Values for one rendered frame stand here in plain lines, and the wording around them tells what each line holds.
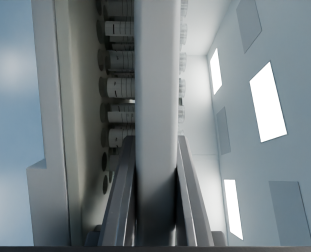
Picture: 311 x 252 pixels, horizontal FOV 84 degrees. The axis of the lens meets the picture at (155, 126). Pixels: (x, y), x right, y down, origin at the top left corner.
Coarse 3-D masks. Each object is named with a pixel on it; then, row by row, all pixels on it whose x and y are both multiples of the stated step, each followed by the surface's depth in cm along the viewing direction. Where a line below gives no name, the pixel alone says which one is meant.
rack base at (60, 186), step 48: (48, 0) 7; (48, 48) 7; (96, 48) 11; (48, 96) 7; (96, 96) 11; (48, 144) 8; (96, 144) 11; (48, 192) 8; (96, 192) 11; (48, 240) 8
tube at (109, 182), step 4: (104, 176) 12; (108, 176) 12; (112, 176) 12; (104, 180) 12; (108, 180) 12; (112, 180) 12; (104, 184) 12; (108, 184) 12; (104, 188) 12; (108, 188) 12; (104, 192) 12; (108, 192) 12
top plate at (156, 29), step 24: (144, 0) 7; (168, 0) 7; (144, 24) 7; (168, 24) 7; (144, 48) 7; (168, 48) 7; (144, 72) 7; (168, 72) 7; (144, 96) 7; (168, 96) 8; (144, 120) 8; (168, 120) 8; (144, 144) 8; (168, 144) 8; (144, 168) 8; (168, 168) 8; (144, 192) 8; (168, 192) 8; (144, 216) 8; (168, 216) 8; (144, 240) 8; (168, 240) 8
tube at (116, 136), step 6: (102, 132) 12; (108, 132) 12; (114, 132) 12; (120, 132) 12; (126, 132) 12; (132, 132) 12; (180, 132) 12; (102, 138) 11; (108, 138) 11; (114, 138) 12; (120, 138) 12; (102, 144) 12; (108, 144) 12; (114, 144) 12; (120, 144) 12
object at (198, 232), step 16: (192, 160) 9; (176, 176) 8; (192, 176) 8; (176, 192) 8; (192, 192) 7; (176, 208) 8; (192, 208) 6; (176, 224) 8; (192, 224) 6; (208, 224) 6; (176, 240) 8; (192, 240) 6; (208, 240) 6; (224, 240) 6
